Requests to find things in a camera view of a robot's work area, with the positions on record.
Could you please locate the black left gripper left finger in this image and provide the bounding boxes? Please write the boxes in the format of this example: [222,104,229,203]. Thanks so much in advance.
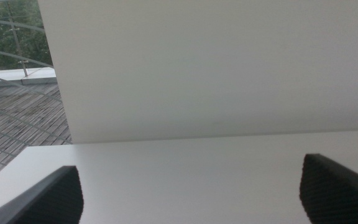
[0,165,85,224]

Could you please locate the metal balcony railing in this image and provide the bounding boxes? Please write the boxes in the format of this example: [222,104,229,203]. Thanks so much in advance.
[0,0,73,156]

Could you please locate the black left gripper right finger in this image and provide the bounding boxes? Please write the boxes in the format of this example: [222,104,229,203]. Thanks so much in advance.
[299,153,358,224]

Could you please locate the white concrete ledge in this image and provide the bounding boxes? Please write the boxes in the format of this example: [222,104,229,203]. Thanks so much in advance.
[0,67,58,88]

